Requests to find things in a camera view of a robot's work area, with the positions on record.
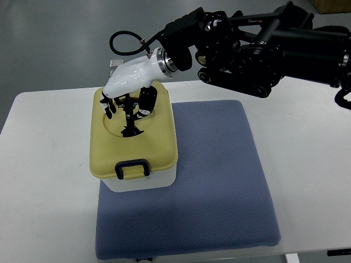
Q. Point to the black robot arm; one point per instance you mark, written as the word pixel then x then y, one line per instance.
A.
pixel 250 54

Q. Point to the white storage box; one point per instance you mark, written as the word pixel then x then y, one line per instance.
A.
pixel 156 179

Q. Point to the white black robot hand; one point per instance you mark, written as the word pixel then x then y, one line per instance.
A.
pixel 136 74

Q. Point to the black table control panel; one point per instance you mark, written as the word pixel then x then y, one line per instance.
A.
pixel 339 252

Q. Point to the dark label tag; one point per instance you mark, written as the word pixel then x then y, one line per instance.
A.
pixel 144 260

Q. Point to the upper silver floor plate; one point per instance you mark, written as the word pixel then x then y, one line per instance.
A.
pixel 114 63

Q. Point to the yellow box lid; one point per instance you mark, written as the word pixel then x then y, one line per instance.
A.
pixel 157 143

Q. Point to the blue padded mat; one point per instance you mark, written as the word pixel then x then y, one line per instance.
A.
pixel 219 200

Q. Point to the brown cardboard box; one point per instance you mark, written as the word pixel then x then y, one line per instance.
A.
pixel 331 6

